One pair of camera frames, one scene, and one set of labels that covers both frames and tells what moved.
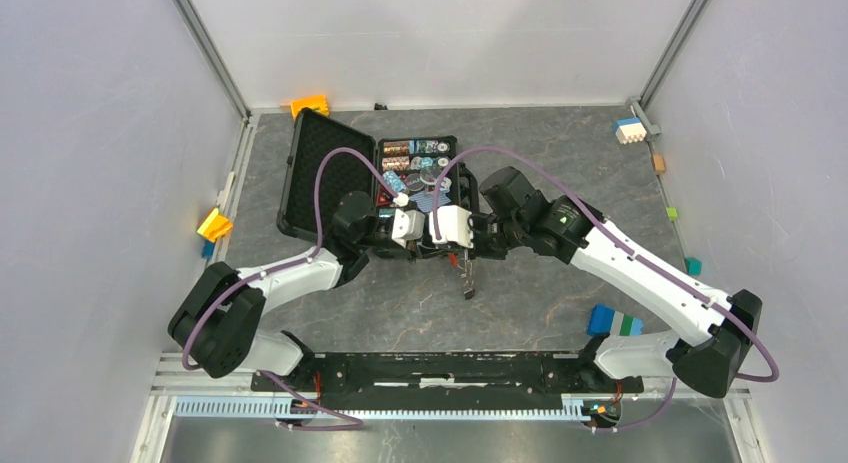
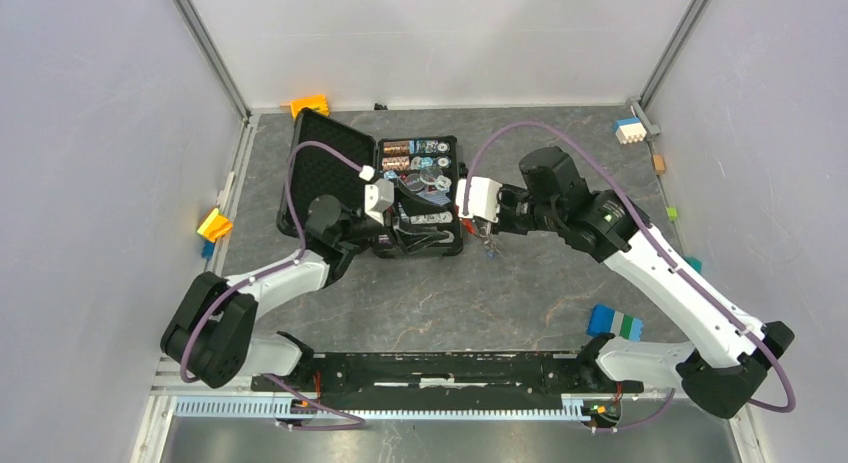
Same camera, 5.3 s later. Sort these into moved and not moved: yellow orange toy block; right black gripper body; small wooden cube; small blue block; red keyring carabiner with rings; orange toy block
Moved: red keyring carabiner with rings; right black gripper body
Not moved: small wooden cube; yellow orange toy block; small blue block; orange toy block
